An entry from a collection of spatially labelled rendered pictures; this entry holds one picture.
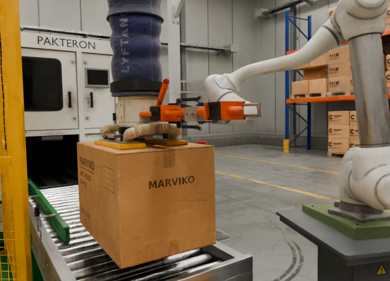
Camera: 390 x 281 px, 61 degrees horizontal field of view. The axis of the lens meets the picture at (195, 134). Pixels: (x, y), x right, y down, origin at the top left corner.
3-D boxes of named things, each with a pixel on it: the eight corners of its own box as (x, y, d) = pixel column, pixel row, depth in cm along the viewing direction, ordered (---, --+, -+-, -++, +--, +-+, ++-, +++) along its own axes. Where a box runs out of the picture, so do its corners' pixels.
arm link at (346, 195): (375, 198, 138) (376, 146, 138) (393, 208, 120) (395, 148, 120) (334, 196, 141) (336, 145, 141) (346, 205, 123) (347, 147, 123)
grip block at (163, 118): (148, 121, 122) (148, 105, 121) (172, 121, 127) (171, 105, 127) (159, 122, 115) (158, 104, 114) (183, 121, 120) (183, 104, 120)
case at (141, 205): (79, 222, 163) (76, 141, 161) (153, 209, 184) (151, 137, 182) (121, 270, 112) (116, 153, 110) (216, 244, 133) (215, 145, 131)
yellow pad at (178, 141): (133, 142, 159) (133, 132, 159) (152, 141, 164) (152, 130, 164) (166, 146, 130) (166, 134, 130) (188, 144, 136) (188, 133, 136)
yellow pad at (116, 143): (93, 144, 148) (93, 133, 148) (115, 143, 154) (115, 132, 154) (121, 150, 120) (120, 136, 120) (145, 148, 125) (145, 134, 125)
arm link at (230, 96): (226, 131, 133) (210, 111, 142) (254, 130, 142) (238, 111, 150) (237, 110, 127) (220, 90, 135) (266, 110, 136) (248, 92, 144)
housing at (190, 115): (183, 121, 104) (183, 107, 104) (201, 121, 107) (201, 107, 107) (195, 121, 98) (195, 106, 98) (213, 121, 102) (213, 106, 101)
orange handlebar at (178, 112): (110, 119, 162) (110, 112, 162) (165, 118, 179) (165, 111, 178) (230, 117, 85) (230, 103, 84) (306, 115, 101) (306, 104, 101)
